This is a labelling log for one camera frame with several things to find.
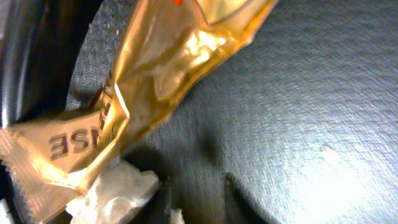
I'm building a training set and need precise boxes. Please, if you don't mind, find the round black serving tray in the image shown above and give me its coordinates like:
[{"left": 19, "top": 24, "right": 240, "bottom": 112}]
[{"left": 1, "top": 1, "right": 397, "bottom": 223}]

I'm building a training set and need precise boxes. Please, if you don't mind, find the white tissue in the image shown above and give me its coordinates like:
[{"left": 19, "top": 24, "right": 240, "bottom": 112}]
[{"left": 66, "top": 161, "right": 185, "bottom": 224}]

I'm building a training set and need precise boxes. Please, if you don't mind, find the gold foil wrapper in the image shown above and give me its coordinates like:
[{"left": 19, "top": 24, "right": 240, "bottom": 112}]
[{"left": 1, "top": 0, "right": 275, "bottom": 223}]

